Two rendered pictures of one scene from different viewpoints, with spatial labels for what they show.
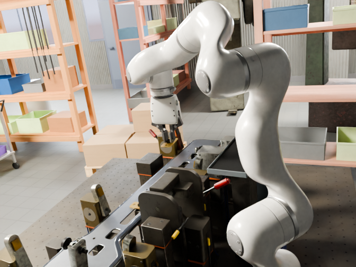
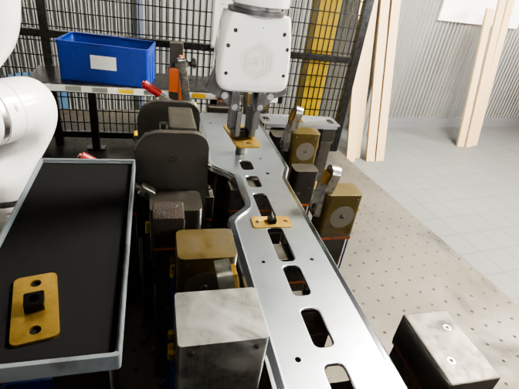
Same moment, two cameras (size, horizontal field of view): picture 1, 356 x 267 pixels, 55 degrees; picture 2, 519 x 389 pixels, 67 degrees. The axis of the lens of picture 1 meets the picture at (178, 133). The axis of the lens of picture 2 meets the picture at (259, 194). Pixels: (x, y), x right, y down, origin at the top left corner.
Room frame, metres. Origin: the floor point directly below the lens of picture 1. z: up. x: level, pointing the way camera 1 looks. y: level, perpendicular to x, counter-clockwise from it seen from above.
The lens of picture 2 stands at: (1.59, -0.35, 1.46)
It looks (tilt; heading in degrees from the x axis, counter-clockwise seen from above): 30 degrees down; 133
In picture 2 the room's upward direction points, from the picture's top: 9 degrees clockwise
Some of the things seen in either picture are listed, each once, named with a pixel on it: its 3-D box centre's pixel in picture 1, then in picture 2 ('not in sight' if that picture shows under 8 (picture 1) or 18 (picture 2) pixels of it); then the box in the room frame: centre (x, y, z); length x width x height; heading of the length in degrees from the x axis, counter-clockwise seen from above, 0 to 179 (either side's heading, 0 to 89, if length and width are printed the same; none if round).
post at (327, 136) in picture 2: not in sight; (319, 159); (0.79, 0.81, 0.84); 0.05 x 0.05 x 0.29; 61
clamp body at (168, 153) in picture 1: (170, 165); not in sight; (1.76, 0.06, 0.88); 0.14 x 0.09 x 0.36; 61
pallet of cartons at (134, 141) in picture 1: (135, 138); not in sight; (3.85, 0.51, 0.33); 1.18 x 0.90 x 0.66; 65
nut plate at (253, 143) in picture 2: (169, 141); (242, 133); (1.17, 0.03, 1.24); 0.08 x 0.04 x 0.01; 157
